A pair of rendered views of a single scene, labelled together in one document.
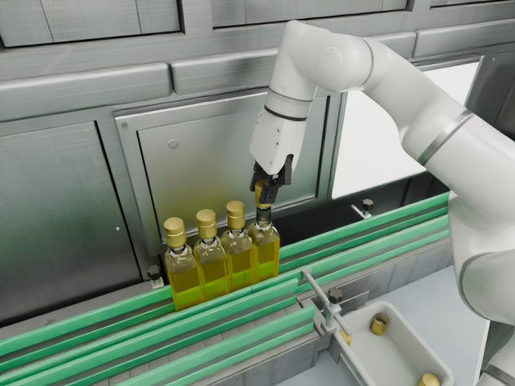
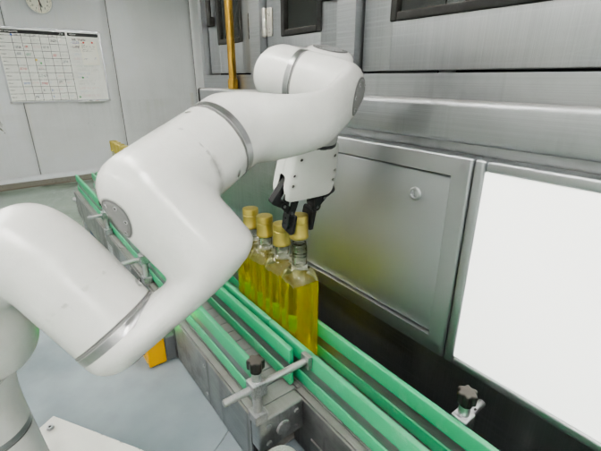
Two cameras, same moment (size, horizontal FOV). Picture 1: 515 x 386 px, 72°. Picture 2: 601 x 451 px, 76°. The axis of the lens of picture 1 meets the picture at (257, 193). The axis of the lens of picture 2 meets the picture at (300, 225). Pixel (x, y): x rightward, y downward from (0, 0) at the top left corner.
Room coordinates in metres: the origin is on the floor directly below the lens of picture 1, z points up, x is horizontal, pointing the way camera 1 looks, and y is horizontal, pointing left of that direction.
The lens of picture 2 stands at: (0.39, -0.65, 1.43)
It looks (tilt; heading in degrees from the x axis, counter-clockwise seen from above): 21 degrees down; 77
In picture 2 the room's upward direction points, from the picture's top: straight up
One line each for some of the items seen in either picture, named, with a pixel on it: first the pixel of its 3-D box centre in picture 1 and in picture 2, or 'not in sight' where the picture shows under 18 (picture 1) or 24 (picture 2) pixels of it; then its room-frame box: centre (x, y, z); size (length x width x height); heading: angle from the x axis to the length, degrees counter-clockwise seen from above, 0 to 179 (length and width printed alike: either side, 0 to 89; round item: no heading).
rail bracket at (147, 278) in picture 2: not in sight; (135, 264); (0.17, 0.39, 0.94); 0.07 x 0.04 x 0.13; 24
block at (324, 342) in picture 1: (315, 323); (278, 421); (0.47, -0.13, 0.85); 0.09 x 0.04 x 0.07; 24
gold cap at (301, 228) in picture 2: (264, 193); (299, 225); (0.54, -0.01, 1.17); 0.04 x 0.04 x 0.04
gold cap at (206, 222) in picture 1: (206, 224); (264, 225); (0.49, 0.09, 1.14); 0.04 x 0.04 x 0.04
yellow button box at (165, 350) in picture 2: not in sight; (156, 344); (0.22, 0.22, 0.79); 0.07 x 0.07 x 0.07; 24
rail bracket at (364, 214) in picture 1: (359, 217); (469, 419); (0.74, -0.28, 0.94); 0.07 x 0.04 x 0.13; 24
